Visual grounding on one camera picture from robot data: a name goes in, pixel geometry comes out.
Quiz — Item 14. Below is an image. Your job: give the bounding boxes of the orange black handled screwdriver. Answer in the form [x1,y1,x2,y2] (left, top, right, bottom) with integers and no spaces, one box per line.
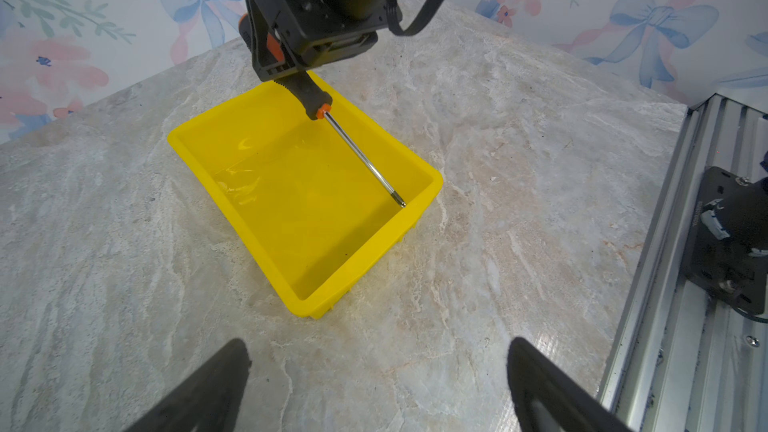
[238,14,406,208]

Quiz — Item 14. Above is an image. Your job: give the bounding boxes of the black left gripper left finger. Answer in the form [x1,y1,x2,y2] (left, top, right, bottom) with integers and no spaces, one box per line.
[128,338,251,431]

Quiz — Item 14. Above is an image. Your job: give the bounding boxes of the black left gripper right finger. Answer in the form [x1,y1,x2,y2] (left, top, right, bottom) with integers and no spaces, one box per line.
[507,337,629,432]

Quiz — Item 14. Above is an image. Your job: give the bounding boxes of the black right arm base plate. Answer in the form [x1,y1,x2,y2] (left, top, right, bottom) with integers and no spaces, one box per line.
[680,166,767,318]

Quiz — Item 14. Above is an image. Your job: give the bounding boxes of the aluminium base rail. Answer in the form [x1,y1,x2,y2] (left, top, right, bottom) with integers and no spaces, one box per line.
[599,94,767,431]

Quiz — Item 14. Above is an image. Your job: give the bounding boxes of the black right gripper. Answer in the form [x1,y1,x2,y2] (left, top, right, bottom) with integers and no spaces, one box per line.
[244,0,387,82]

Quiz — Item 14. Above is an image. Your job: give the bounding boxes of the yellow plastic bin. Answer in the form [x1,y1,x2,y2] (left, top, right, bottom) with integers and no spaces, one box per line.
[168,82,443,319]

